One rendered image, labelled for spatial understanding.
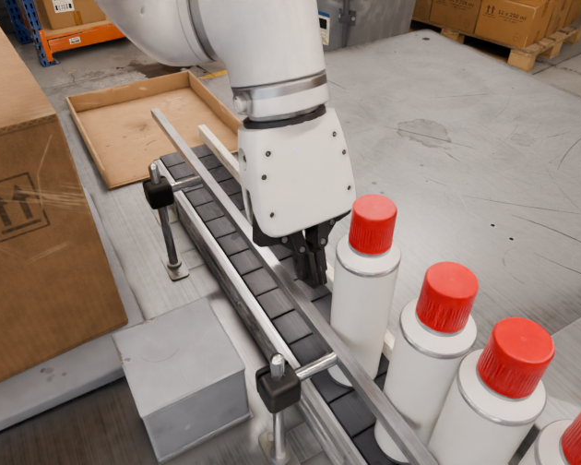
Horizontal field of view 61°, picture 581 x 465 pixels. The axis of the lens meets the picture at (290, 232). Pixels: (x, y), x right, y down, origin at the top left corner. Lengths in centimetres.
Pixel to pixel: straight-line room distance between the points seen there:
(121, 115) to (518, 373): 91
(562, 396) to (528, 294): 19
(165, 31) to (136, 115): 64
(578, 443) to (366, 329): 19
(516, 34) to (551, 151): 263
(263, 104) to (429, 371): 24
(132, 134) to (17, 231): 54
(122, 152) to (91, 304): 43
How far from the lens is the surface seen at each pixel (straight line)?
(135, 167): 89
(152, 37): 43
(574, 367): 58
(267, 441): 53
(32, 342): 58
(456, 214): 80
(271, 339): 53
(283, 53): 40
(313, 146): 44
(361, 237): 36
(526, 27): 358
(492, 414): 32
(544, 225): 83
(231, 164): 72
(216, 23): 42
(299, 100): 41
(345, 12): 237
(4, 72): 54
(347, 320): 42
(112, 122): 105
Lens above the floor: 131
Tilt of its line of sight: 41 degrees down
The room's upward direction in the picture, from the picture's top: straight up
